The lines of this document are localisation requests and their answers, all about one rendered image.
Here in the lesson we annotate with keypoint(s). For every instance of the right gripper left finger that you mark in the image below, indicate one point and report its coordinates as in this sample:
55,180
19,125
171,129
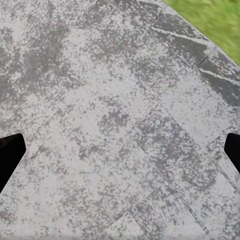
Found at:
12,150

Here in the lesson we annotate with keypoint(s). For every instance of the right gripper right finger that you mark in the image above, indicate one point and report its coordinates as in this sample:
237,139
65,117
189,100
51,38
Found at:
232,149

